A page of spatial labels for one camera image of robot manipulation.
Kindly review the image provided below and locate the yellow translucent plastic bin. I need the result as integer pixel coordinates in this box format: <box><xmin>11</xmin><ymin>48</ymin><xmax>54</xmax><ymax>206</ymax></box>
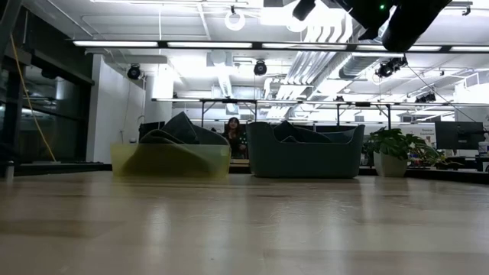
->
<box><xmin>109</xmin><ymin>141</ymin><xmax>232</xmax><ymax>179</ymax></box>

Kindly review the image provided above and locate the grey garment in pile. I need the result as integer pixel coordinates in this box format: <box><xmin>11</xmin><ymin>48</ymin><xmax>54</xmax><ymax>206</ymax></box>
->
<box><xmin>138</xmin><ymin>121</ymin><xmax>166</xmax><ymax>143</ymax></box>

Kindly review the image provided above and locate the white ring light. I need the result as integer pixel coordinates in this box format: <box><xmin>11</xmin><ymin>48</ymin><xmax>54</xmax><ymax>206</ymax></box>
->
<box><xmin>224</xmin><ymin>9</ymin><xmax>247</xmax><ymax>32</ymax></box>

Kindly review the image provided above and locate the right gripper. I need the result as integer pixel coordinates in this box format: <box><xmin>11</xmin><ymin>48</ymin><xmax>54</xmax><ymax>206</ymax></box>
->
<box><xmin>292</xmin><ymin>0</ymin><xmax>400</xmax><ymax>42</ymax></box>

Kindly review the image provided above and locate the black ceiling track fixture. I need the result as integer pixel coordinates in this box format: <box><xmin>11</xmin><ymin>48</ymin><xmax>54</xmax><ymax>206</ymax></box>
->
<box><xmin>446</xmin><ymin>0</ymin><xmax>474</xmax><ymax>17</ymax></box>

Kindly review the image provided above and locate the black computer monitor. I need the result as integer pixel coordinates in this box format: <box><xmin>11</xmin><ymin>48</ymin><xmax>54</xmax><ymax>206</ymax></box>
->
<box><xmin>434</xmin><ymin>121</ymin><xmax>486</xmax><ymax>150</ymax></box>

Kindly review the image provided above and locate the grey frame strut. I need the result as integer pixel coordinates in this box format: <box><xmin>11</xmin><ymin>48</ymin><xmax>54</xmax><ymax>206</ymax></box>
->
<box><xmin>0</xmin><ymin>0</ymin><xmax>23</xmax><ymax>54</ymax></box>

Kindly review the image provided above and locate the dark blue garment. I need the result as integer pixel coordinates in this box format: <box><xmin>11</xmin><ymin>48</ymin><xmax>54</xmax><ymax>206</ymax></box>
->
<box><xmin>162</xmin><ymin>111</ymin><xmax>230</xmax><ymax>146</ymax></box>

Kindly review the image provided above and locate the long ceiling light bar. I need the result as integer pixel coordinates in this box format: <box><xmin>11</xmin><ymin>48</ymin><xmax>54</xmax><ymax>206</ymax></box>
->
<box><xmin>72</xmin><ymin>40</ymin><xmax>489</xmax><ymax>53</ymax></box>

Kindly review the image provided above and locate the white plant pot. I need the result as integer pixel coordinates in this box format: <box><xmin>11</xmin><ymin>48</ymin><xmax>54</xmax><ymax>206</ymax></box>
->
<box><xmin>373</xmin><ymin>151</ymin><xmax>409</xmax><ymax>178</ymax></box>

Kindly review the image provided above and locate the green leafy plant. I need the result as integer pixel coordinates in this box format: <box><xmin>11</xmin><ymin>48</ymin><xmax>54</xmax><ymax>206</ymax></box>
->
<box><xmin>365</xmin><ymin>127</ymin><xmax>463</xmax><ymax>169</ymax></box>

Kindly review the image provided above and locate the black ceiling camera cluster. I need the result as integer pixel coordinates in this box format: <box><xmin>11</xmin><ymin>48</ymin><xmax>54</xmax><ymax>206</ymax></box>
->
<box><xmin>374</xmin><ymin>55</ymin><xmax>409</xmax><ymax>79</ymax></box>

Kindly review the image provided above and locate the white wall sign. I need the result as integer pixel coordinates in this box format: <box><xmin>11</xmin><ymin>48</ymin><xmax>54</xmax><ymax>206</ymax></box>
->
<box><xmin>414</xmin><ymin>124</ymin><xmax>436</xmax><ymax>148</ymax></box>

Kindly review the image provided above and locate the person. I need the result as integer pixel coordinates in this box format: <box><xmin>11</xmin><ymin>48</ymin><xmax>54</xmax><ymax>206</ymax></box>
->
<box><xmin>220</xmin><ymin>116</ymin><xmax>248</xmax><ymax>160</ymax></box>

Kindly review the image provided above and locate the yellow hanging cable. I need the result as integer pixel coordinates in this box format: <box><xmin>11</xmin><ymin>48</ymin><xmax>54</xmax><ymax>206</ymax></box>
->
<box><xmin>10</xmin><ymin>34</ymin><xmax>57</xmax><ymax>162</ymax></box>

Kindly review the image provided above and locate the black vertical post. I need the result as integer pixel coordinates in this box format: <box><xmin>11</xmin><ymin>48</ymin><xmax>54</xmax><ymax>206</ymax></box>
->
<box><xmin>2</xmin><ymin>64</ymin><xmax>26</xmax><ymax>165</ymax></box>

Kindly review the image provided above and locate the blue plastic bin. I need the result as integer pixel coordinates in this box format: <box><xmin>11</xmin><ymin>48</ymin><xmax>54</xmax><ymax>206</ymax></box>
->
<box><xmin>246</xmin><ymin>121</ymin><xmax>366</xmax><ymax>180</ymax></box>

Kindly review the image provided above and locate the silver ventilation duct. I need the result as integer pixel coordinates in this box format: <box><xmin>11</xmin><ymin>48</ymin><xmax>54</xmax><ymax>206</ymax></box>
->
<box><xmin>338</xmin><ymin>55</ymin><xmax>383</xmax><ymax>80</ymax></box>

